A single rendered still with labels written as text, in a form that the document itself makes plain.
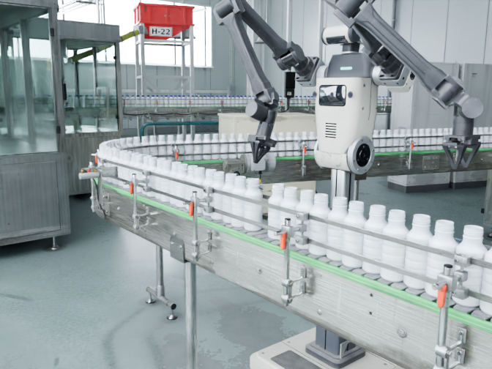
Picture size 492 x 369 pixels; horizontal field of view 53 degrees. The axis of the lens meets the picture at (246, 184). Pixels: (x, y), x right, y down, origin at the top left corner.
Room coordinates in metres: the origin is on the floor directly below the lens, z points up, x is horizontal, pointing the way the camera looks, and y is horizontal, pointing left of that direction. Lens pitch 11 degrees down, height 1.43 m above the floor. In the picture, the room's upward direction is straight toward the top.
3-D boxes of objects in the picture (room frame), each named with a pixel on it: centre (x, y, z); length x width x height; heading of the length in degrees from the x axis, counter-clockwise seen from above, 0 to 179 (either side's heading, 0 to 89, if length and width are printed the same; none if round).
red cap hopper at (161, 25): (8.46, 1.39, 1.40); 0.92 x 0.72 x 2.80; 111
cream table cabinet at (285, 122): (6.10, -0.26, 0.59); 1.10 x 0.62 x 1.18; 111
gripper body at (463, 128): (1.46, -0.64, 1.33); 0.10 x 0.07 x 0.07; 129
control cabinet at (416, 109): (7.43, -2.64, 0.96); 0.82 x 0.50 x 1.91; 111
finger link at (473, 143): (1.47, -0.66, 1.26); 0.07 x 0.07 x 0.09; 39
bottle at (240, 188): (1.58, 0.02, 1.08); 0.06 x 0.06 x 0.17
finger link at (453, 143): (1.45, -0.63, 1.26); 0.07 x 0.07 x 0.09; 39
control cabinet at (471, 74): (7.75, -3.48, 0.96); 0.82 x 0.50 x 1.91; 111
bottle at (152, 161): (2.04, 0.39, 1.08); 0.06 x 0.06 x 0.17
